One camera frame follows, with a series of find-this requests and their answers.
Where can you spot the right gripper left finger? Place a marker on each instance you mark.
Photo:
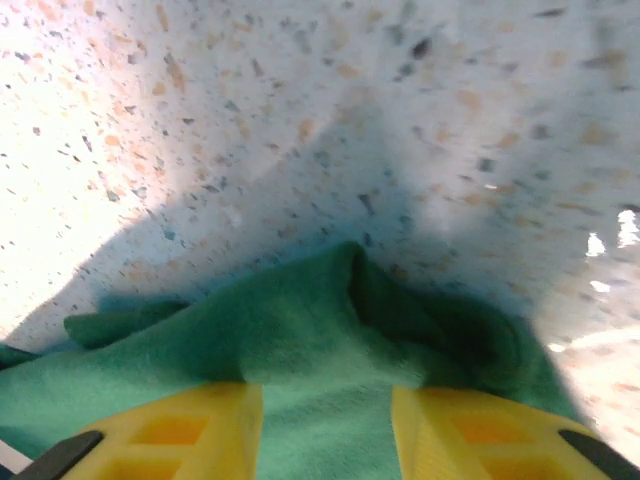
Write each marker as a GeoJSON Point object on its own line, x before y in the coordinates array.
{"type": "Point", "coordinates": [175, 435]}

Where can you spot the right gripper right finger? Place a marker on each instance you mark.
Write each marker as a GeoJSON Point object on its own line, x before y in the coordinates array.
{"type": "Point", "coordinates": [475, 440]}

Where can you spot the dark green t-shirt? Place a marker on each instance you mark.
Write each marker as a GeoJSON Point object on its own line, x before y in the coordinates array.
{"type": "Point", "coordinates": [310, 340]}

